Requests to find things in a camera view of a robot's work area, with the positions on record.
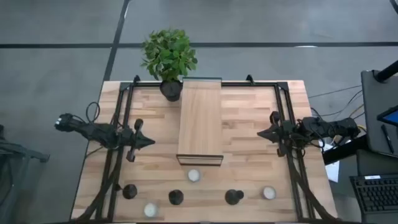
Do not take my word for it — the black round pole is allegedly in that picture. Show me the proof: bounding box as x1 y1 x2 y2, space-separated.
374 60 398 83

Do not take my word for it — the black candlestick holder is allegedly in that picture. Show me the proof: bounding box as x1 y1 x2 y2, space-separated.
224 189 245 206
113 183 138 200
168 189 185 206

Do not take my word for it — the green potted plant black pot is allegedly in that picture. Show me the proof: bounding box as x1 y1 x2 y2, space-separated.
140 28 199 103

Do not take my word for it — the grey side table top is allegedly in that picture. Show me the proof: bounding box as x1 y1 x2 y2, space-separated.
360 70 398 158

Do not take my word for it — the thin grey floor cable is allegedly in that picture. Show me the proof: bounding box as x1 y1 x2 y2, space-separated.
307 85 363 99

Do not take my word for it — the black desk beam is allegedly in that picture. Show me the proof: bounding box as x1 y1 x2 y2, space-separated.
322 134 369 166

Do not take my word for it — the black pen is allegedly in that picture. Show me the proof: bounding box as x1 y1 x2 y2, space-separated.
381 124 395 154

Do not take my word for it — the tablet with blue screen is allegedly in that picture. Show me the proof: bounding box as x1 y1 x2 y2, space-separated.
376 105 398 128

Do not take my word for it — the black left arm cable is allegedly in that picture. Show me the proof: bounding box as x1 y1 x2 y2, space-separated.
85 101 101 124

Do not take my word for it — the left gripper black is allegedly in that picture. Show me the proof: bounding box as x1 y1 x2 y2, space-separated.
120 118 156 163

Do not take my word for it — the wooden shelf black metal frame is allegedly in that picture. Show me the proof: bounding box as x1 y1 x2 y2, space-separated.
176 77 224 167

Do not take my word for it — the white tealight candle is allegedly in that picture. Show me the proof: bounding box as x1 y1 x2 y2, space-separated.
262 185 277 200
143 202 159 218
187 169 201 183

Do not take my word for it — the black computer keyboard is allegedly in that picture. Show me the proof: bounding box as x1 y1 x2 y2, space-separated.
349 174 398 214

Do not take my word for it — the white paper sheet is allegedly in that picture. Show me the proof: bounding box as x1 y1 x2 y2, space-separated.
320 139 340 184

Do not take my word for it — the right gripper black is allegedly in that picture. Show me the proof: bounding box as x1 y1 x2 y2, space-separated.
257 110 295 158

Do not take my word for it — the dark grey chair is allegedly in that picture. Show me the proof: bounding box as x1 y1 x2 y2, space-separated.
0 124 50 224

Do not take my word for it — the black metal rig frame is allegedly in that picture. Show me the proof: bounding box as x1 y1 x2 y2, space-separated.
73 74 340 223

